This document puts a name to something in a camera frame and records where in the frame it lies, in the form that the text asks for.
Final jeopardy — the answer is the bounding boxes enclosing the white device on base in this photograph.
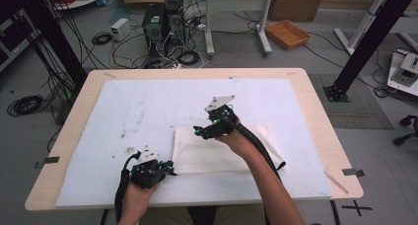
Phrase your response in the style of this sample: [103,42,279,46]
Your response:
[386,48,418,98]

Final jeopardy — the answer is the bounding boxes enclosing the beige tape strip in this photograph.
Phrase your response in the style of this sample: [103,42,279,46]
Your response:
[324,171,350,195]

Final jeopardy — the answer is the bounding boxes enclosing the person's right hand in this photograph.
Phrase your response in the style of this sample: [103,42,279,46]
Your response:
[215,119,256,158]

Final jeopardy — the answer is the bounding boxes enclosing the grey tape piece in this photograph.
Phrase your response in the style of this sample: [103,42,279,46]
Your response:
[34,156,61,170]
[341,168,366,179]

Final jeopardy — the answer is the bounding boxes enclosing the white foam mat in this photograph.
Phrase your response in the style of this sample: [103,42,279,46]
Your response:
[54,78,333,208]

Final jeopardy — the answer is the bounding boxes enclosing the black office chair base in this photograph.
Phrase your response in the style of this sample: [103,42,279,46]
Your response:
[391,113,418,147]

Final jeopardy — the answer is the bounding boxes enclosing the black coiled cable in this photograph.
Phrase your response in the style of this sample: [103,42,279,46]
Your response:
[373,86,390,99]
[6,94,44,117]
[176,49,202,67]
[91,31,113,46]

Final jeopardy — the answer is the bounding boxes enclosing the white metal stand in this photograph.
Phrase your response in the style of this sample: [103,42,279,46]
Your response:
[333,0,418,57]

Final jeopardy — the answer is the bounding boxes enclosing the black aluminium post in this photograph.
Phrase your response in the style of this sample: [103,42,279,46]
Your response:
[14,0,89,88]
[322,0,418,103]

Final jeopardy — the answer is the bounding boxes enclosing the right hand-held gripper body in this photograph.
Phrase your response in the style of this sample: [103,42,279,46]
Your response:
[204,95,239,140]

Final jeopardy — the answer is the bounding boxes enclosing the person's khaki trousers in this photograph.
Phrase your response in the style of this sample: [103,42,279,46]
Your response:
[139,204,267,225]

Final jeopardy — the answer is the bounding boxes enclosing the grey floor mat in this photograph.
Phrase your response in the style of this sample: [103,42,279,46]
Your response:
[309,73,395,131]

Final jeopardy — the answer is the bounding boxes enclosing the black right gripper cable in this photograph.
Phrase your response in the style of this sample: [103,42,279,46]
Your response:
[235,121,283,184]

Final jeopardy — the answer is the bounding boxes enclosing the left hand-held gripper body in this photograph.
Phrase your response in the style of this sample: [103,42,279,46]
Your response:
[129,145,168,189]

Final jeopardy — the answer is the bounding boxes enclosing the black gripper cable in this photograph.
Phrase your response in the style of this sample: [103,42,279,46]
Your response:
[113,151,142,225]
[235,121,283,184]

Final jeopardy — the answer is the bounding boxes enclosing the grey equipment rack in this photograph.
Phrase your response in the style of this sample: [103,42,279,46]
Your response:
[0,7,42,73]

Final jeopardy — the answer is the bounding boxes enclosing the person's left hand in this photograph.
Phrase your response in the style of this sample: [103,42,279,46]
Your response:
[125,181,161,209]

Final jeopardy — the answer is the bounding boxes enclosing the white tank top black trim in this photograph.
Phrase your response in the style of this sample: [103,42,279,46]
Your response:
[171,122,287,177]

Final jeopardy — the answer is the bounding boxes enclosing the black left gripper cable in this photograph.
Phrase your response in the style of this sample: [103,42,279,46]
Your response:
[113,151,142,225]

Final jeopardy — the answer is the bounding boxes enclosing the white power supply box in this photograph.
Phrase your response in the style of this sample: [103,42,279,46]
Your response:
[109,17,132,42]

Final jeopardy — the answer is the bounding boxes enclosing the black computer tower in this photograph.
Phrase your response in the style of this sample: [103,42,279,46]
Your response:
[165,0,187,47]
[141,2,168,60]

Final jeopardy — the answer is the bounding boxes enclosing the black tape cross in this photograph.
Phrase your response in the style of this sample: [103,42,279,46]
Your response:
[341,199,374,217]

